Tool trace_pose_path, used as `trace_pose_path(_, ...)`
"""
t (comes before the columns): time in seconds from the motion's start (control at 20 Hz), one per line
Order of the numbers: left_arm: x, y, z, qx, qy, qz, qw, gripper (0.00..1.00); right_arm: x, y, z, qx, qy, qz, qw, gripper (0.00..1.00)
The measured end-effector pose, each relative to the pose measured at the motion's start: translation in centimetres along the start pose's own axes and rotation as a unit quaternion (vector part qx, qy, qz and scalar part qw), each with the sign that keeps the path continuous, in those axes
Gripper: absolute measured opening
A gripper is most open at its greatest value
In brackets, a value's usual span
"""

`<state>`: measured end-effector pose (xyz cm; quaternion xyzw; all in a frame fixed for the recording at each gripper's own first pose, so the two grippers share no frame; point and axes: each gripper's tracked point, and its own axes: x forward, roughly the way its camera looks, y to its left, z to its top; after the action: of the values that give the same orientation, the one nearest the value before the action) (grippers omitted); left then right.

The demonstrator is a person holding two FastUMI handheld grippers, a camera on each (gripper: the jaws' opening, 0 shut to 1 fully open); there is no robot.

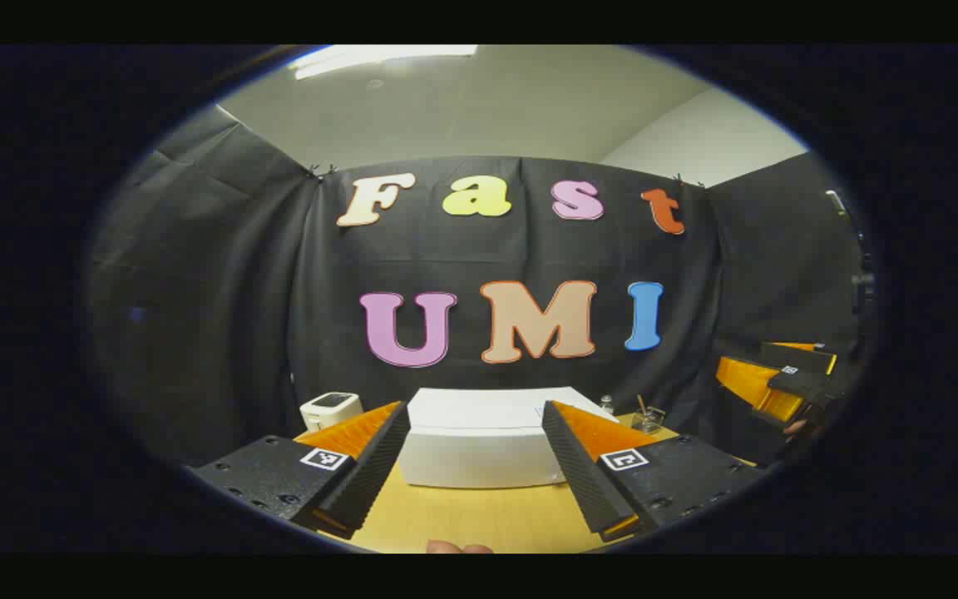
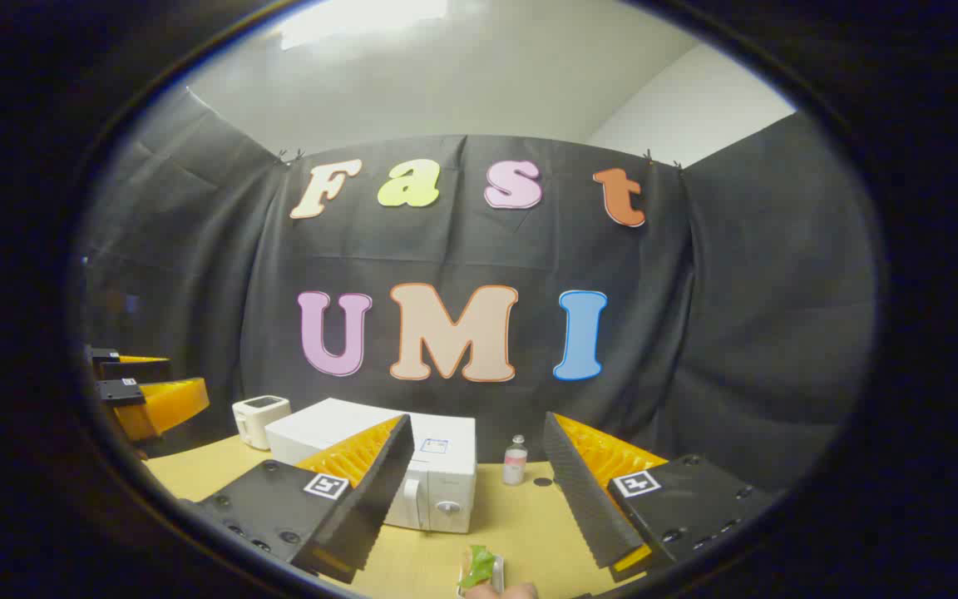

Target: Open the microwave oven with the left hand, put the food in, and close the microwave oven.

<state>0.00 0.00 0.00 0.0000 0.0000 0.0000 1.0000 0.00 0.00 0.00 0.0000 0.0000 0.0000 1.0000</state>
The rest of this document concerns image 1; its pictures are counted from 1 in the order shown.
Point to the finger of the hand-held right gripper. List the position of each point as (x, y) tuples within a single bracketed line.
[(758, 387), (803, 358)]

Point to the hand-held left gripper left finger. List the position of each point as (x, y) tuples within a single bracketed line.
[(375, 466)]

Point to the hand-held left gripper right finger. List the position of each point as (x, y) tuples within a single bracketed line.
[(575, 466)]

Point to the white microwave oven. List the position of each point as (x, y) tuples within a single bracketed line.
[(479, 449)]

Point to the small clear bottle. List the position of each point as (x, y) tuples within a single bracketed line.
[(607, 405)]

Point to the white toaster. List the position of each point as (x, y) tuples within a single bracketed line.
[(329, 409)]

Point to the small glass jar with stick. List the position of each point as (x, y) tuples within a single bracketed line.
[(649, 420)]

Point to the black backdrop cloth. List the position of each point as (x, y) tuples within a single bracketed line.
[(221, 291)]

